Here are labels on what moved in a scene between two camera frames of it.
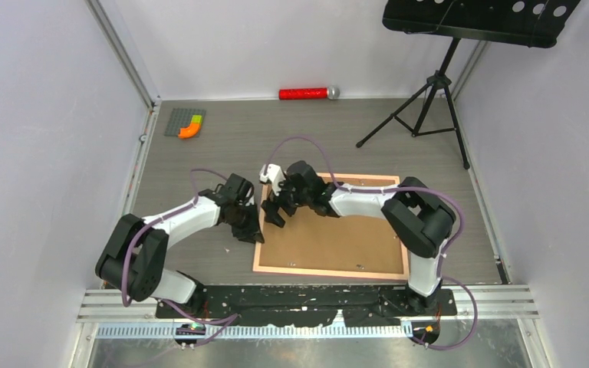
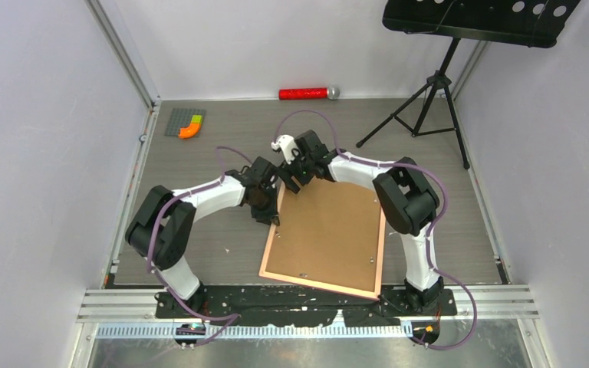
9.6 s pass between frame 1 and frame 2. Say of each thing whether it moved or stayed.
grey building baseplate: stayed
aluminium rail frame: stayed
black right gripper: moved
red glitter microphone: stayed
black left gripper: moved
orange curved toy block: stayed
